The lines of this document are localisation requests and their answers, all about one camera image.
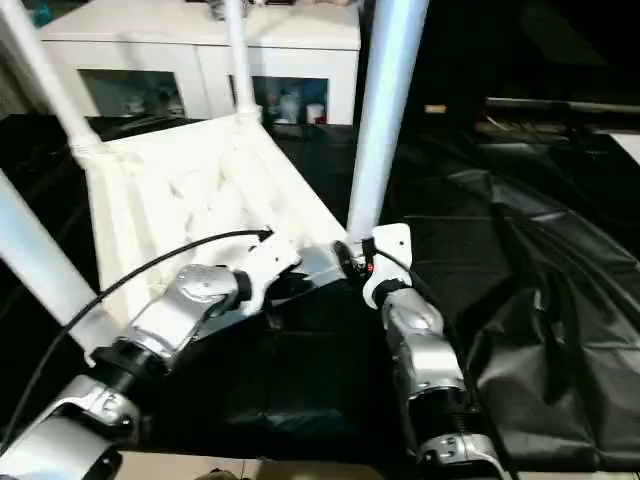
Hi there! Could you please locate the white plastic table top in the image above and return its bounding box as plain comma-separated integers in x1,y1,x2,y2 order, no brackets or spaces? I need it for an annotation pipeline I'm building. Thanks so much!
69,110,364,369

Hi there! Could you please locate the black tall cabinet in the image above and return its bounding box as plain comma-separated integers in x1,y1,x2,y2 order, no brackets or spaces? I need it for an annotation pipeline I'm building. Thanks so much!
399,0,491,126

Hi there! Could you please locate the black long bar device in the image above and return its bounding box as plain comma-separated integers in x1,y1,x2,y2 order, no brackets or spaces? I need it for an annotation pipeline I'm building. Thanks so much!
485,97,640,116

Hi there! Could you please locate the white flat board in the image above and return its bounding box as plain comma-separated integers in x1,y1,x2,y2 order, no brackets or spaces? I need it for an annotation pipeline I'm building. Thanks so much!
612,132,640,164

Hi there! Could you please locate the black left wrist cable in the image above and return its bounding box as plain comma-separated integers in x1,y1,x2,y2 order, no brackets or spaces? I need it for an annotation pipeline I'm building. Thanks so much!
0,228,275,441

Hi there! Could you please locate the white glass-door cabinet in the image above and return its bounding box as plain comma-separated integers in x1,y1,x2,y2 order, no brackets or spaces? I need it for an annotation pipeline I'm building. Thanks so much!
37,0,362,126

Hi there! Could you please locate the black plastic mat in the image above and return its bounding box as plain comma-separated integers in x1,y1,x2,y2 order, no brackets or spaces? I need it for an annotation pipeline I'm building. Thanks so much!
0,112,640,471

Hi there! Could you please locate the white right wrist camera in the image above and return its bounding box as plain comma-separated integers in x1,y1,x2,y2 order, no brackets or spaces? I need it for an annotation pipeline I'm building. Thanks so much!
360,223,414,310

